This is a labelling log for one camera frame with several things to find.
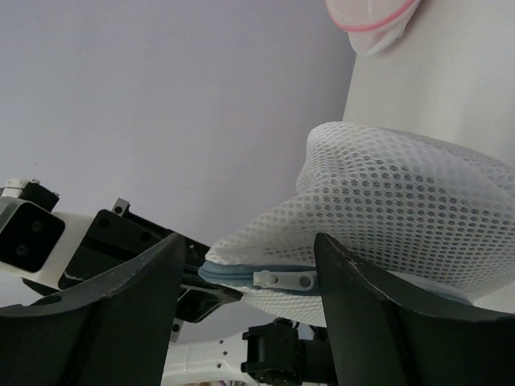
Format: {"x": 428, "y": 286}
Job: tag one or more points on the blue trimmed mesh laundry bag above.
{"x": 436, "y": 214}

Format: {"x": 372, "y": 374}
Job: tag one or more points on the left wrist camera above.
{"x": 37, "y": 242}

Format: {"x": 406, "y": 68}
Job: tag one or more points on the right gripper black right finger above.
{"x": 385, "y": 331}

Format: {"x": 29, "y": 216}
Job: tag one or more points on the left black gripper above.
{"x": 118, "y": 235}

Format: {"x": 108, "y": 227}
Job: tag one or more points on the pink trimmed mesh laundry bag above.
{"x": 372, "y": 25}

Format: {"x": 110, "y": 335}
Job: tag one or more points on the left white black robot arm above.
{"x": 270, "y": 354}

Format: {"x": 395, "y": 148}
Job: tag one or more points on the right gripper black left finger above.
{"x": 113, "y": 329}

